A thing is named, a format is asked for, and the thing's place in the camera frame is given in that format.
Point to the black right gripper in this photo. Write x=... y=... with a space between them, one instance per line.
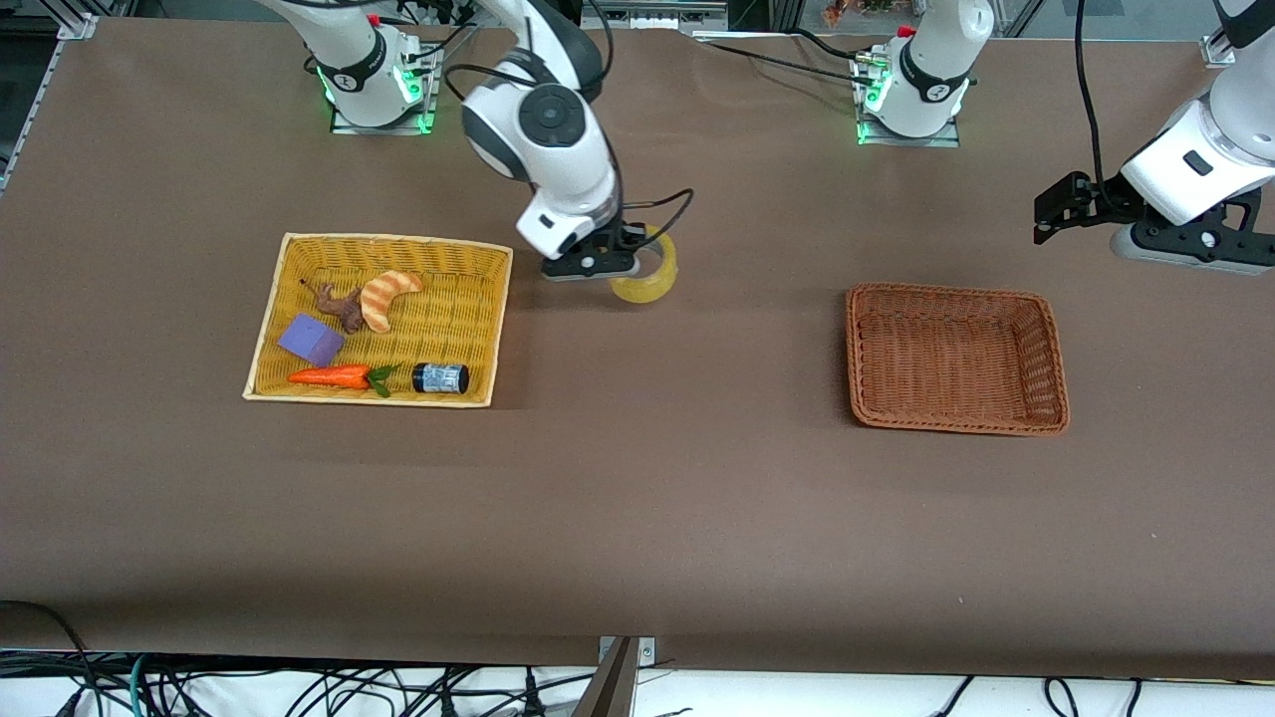
x=631 y=239

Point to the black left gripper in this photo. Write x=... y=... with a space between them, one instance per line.
x=1096 y=201

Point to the clear yellowish tape roll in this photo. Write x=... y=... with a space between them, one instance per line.
x=642 y=291

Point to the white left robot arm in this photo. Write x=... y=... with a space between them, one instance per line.
x=1235 y=149

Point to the brown wicker basket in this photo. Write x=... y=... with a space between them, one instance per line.
x=946 y=358

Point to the yellow wicker basket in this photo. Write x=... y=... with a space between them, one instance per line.
x=438 y=324

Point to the silver background equipment box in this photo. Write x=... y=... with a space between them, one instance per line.
x=652 y=14

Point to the small black jar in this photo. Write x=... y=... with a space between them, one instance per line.
x=440 y=378

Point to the toy croissant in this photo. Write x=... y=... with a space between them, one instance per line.
x=381 y=299

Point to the brown toy animal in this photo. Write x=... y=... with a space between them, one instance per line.
x=351 y=315

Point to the orange toy carrot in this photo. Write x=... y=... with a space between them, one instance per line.
x=332 y=376

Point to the purple cube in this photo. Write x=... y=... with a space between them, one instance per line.
x=311 y=341

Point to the dark metal table leg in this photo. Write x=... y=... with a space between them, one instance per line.
x=608 y=687

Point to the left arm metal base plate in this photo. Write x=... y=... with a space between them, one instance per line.
x=911 y=141

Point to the silver table corner bracket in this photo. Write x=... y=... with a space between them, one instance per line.
x=78 y=26
x=1217 y=52

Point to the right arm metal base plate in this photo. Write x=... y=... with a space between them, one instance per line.
x=383 y=128

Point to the silver table edge bracket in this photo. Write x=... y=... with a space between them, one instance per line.
x=647 y=649

